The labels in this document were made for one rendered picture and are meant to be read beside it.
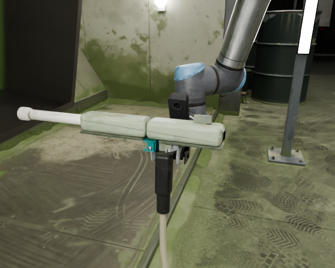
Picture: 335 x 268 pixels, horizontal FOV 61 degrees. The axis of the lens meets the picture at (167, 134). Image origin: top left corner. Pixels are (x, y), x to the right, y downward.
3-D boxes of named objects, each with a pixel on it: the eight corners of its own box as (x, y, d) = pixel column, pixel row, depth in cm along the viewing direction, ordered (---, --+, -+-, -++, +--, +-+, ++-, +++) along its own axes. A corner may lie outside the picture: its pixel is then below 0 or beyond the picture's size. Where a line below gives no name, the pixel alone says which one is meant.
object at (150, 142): (161, 145, 61) (161, 136, 61) (154, 152, 58) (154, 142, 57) (150, 144, 62) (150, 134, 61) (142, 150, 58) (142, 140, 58)
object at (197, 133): (218, 215, 62) (227, 114, 56) (215, 227, 58) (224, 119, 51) (37, 181, 76) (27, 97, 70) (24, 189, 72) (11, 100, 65)
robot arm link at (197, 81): (198, 62, 91) (199, 101, 94) (167, 64, 85) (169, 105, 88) (217, 61, 83) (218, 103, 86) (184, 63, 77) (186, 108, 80)
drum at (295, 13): (244, 93, 336) (252, 13, 305) (293, 93, 335) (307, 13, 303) (258, 106, 282) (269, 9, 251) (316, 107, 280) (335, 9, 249)
